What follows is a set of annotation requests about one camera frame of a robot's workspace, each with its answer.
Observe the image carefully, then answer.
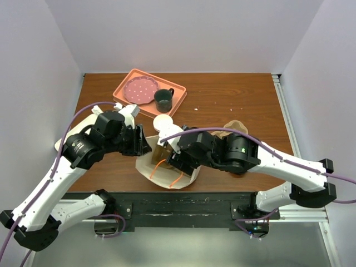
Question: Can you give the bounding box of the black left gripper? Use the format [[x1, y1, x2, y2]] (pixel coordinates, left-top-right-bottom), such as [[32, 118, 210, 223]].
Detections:
[[105, 123, 152, 156]]

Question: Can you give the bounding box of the cream paper gift bag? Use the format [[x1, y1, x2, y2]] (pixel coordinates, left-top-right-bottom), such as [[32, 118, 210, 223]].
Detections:
[[135, 135, 201, 190]]

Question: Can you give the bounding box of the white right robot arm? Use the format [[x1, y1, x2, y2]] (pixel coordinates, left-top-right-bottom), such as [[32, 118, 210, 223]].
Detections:
[[158, 126, 337, 219]]

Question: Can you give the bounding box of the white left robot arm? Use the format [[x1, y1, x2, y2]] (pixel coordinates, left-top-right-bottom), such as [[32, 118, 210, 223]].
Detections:
[[1, 103, 152, 251]]

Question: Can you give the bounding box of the white rectangular plate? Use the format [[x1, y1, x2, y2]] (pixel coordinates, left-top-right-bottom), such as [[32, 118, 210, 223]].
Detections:
[[54, 112, 98, 152]]

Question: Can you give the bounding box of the beige pulp cup carrier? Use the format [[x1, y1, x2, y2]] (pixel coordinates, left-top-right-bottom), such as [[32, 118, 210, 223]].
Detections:
[[211, 120, 248, 139]]

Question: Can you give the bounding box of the pink polka dot plate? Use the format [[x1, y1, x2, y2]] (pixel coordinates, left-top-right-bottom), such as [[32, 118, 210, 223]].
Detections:
[[123, 76, 160, 105]]

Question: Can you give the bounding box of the dark green mug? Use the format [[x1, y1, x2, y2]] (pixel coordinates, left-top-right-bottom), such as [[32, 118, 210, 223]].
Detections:
[[154, 88, 175, 113]]

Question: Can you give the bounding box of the black mounting base plate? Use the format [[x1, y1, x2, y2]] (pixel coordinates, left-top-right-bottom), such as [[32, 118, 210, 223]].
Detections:
[[82, 191, 281, 233]]

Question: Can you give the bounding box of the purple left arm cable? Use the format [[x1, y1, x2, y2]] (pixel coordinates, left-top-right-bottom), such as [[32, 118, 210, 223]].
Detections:
[[0, 101, 126, 267]]

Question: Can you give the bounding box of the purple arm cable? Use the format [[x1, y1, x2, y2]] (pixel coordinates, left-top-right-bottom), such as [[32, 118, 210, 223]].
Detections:
[[0, 101, 126, 267], [160, 127, 356, 242]]

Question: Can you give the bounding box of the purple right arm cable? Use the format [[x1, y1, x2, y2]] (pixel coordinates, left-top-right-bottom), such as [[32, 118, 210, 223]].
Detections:
[[160, 127, 356, 242]]

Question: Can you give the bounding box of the aluminium frame rail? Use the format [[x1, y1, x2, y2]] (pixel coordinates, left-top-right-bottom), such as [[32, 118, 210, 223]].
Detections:
[[272, 75, 341, 266]]

